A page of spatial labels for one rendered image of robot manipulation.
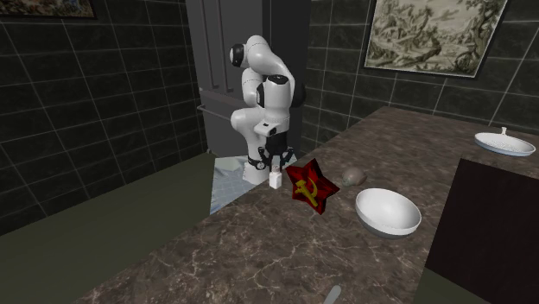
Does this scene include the red star with yellow emblem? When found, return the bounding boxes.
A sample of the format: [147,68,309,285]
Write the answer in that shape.
[284,158,341,216]

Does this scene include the small white bottle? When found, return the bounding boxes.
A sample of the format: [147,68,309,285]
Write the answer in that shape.
[269,164,283,190]

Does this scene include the white pan with handle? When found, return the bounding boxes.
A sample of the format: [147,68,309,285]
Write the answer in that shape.
[473,126,537,158]

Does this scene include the grey-green round stone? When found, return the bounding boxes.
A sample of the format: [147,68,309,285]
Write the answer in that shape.
[340,166,368,188]

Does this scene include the grey refrigerator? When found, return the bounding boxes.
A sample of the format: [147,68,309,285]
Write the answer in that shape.
[184,0,313,158]

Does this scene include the pale patterned robot stand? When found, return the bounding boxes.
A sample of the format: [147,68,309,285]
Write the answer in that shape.
[209,155,298,216]

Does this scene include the grey utensil handle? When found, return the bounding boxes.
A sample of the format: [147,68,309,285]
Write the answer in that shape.
[322,284,343,304]

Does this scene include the dark framed wall picture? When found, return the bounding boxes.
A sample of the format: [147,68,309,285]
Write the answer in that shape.
[0,0,98,21]

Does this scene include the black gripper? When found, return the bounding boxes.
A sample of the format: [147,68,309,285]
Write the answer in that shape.
[257,128,295,172]

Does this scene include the pale landscape wall picture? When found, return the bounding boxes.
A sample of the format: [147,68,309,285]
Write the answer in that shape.
[363,0,510,79]

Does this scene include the white bowl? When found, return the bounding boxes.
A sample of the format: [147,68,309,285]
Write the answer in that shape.
[354,187,423,241]

